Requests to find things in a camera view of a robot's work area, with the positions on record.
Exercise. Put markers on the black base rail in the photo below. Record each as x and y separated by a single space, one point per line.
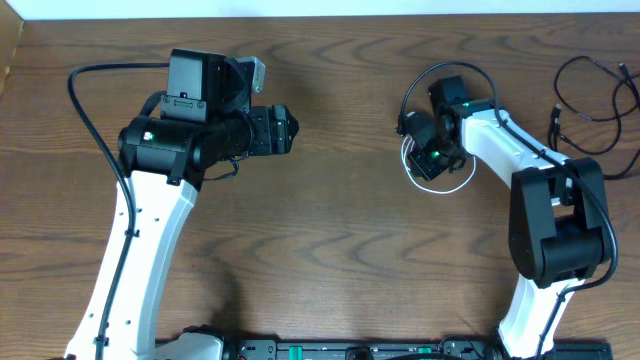
370 350

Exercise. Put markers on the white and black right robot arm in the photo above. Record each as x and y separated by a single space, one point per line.
559 226

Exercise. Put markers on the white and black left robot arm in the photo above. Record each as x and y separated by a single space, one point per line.
204 116

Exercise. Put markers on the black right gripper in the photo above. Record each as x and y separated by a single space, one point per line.
425 169

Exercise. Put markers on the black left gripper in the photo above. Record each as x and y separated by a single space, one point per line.
271 126

